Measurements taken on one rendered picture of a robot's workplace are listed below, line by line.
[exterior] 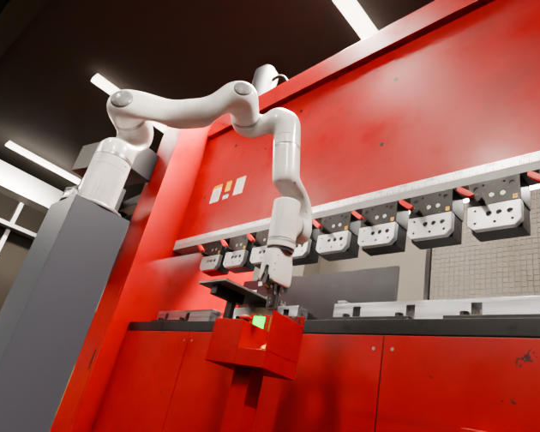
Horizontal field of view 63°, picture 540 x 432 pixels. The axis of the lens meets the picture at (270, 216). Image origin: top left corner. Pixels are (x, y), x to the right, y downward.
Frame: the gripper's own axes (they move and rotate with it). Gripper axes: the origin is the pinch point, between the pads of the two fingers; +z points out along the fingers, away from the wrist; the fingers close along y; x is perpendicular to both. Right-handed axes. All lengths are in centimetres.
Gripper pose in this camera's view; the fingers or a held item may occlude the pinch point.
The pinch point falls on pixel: (272, 303)
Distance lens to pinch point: 128.0
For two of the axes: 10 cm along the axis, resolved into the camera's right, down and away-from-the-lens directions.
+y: -5.9, -3.7, -7.2
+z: -1.5, 9.2, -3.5
